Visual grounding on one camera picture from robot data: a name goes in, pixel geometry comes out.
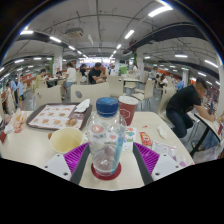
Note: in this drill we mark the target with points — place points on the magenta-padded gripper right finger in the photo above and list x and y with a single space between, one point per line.
148 158

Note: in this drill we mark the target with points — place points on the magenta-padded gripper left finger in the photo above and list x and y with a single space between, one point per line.
75 158

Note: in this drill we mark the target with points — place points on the clear blue-capped water bottle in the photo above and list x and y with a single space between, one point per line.
106 140

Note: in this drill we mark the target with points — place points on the clear plastic packet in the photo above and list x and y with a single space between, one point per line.
163 148

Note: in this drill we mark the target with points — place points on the red sauce packet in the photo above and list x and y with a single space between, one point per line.
145 138
2 136

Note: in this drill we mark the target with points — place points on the white wrapped wipe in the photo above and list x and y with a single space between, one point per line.
162 132

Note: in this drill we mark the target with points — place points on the flat round red coaster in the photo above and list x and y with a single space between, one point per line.
106 178

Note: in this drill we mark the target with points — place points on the brown food tray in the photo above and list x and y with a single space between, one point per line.
53 116

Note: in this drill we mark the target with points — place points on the red paper cup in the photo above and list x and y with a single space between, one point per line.
130 110

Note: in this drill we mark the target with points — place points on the crumpled white napkin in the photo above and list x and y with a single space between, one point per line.
82 106

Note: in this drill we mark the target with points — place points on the neighbouring cream table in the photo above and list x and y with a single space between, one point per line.
203 120

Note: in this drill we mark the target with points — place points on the cream chair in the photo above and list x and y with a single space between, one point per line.
48 96
96 93

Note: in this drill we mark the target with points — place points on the person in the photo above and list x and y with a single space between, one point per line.
95 74
180 85
20 90
183 100
39 80
71 75

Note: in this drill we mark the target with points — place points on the far cream chairs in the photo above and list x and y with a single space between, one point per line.
146 90

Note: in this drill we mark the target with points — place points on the clear plastic food bag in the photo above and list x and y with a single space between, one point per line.
16 120

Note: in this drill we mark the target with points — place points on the ceiling air conditioner unit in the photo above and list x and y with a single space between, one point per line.
74 32

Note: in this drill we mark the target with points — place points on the ceiling lights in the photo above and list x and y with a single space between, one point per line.
160 11

